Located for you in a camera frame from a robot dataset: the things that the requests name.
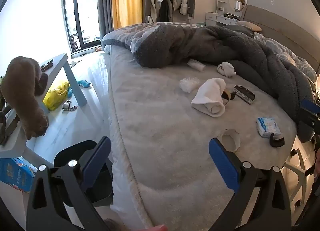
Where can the yellow plastic bag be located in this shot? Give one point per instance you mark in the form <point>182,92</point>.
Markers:
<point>55,96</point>

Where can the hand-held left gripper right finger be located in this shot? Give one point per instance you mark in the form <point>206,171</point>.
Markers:
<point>222,161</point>

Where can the blue white tissue pack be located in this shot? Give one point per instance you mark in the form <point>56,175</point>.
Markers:
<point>268,127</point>

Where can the bed with light sheet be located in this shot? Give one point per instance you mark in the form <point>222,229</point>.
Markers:
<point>162,121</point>

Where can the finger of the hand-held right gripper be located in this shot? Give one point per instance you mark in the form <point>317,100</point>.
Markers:
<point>309,114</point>

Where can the black framed glass door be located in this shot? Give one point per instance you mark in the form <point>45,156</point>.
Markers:
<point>78,20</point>

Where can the beige pillow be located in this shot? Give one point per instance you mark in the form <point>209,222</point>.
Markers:
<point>250,25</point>

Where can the black white package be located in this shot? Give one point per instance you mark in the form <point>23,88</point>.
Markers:
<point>245,94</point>

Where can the white table lamp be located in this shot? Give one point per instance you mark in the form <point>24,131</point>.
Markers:
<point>238,5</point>

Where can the blue toy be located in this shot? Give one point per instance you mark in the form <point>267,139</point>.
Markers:
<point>83,83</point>

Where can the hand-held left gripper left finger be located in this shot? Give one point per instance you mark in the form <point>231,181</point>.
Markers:
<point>98,158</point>

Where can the light blue table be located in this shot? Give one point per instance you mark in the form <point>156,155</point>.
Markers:
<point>57,67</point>

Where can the white chair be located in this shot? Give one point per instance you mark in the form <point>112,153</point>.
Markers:
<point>300,171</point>

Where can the blue cardboard box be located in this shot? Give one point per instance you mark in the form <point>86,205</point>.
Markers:
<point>13,173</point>

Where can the rolled white towel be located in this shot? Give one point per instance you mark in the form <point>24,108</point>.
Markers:
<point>210,96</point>

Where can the white balled sock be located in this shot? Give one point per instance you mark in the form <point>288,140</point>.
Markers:
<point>226,68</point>

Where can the person's left hand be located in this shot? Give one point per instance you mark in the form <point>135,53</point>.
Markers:
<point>155,228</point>

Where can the grey curtain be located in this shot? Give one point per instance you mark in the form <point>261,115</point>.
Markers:
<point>105,3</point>

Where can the grey fluffy blanket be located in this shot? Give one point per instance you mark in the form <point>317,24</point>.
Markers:
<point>175,43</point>

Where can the dark trash bin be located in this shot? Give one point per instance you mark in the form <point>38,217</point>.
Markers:
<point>65,156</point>

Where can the dark brown hair clip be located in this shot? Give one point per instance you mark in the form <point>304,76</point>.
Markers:
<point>47,65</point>

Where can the dark tape roll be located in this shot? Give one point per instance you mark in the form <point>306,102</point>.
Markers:
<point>228,97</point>

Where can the white dressing table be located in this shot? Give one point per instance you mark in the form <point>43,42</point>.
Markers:
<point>215,18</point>

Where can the crumpled clear plastic wrap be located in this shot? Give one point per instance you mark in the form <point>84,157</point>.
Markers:
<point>188,85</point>

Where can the black clip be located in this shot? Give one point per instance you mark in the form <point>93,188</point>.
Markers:
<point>277,143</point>

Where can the beige headboard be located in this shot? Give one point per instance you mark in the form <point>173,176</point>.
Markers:
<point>275,24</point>

